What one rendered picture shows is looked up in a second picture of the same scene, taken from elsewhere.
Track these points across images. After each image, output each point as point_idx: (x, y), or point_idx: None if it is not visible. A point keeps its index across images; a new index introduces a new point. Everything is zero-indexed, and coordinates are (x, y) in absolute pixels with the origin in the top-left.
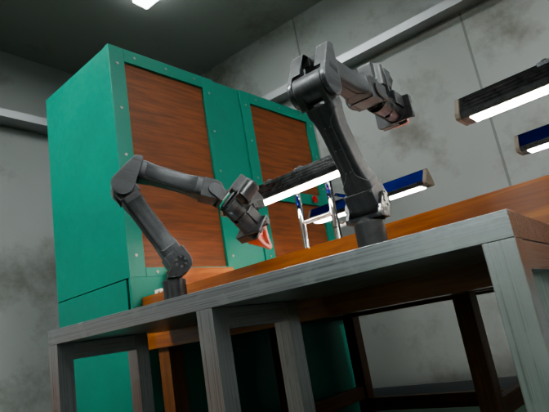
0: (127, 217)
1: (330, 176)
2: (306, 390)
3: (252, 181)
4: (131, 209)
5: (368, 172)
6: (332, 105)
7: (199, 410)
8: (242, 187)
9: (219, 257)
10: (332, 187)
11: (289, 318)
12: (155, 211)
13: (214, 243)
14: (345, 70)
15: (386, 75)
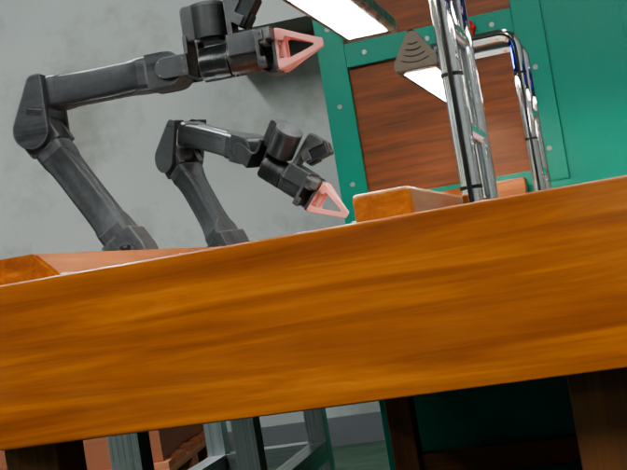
0: (336, 131)
1: (424, 77)
2: (244, 439)
3: (278, 130)
4: (179, 188)
5: (104, 225)
6: (40, 161)
7: (483, 403)
8: (270, 142)
9: (521, 156)
10: (516, 61)
11: None
12: (387, 104)
13: (509, 131)
14: (90, 80)
15: (229, 5)
